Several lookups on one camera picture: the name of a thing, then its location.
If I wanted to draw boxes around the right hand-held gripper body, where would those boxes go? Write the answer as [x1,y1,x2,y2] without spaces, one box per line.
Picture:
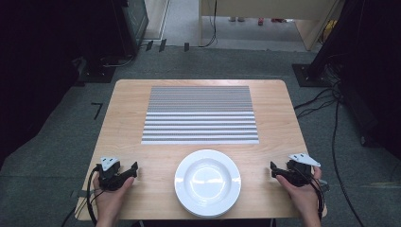
[274,152,322,187]

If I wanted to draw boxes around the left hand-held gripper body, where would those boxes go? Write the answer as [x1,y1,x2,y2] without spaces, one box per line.
[97,156,133,192]

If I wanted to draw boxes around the white plate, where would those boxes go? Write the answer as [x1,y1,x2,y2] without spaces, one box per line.
[174,148,242,218]

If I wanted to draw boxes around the person's left hand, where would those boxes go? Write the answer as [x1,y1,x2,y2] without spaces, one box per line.
[92,176,135,221]

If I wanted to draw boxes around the person's right hand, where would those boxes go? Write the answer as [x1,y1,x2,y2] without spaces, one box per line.
[275,166,323,218]

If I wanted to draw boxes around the wooden table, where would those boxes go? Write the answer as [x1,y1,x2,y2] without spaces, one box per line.
[74,79,328,221]

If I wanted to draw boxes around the striped grey placemat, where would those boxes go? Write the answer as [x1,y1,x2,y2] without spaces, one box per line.
[140,85,260,146]

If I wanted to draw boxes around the black stand base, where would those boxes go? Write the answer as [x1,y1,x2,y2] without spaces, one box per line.
[291,63,332,88]

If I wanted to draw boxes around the black cabinet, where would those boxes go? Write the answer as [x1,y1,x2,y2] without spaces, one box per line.
[112,0,149,58]

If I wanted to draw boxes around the beige wooden desk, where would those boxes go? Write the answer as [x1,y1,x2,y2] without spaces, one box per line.
[198,0,343,52]

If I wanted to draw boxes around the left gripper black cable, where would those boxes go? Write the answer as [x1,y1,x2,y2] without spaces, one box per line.
[86,166,103,227]

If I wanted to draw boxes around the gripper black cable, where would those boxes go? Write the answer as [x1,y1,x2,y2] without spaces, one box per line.
[296,165,325,220]
[86,166,103,227]

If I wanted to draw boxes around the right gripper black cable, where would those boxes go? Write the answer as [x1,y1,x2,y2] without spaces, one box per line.
[296,165,325,220]

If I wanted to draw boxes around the black floor cables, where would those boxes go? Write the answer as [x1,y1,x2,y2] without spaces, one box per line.
[293,67,367,227]

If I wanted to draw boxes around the black hanging cable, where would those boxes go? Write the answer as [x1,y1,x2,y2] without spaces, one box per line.
[198,0,219,49]

